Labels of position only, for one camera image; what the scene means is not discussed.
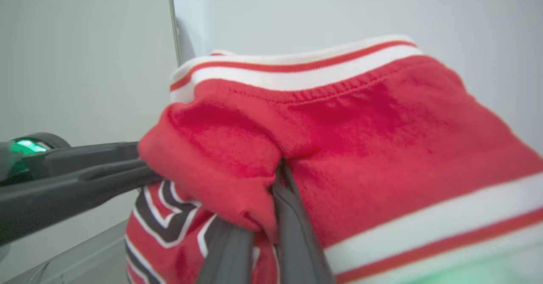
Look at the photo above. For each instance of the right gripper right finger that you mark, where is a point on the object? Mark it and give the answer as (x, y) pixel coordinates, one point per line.
(297, 241)

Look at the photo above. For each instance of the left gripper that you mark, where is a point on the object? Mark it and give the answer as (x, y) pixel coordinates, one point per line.
(34, 146)

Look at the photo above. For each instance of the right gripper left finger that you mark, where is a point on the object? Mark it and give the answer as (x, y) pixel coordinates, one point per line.
(231, 258)

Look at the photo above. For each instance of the red white striped garment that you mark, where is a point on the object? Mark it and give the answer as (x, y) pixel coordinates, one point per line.
(373, 148)

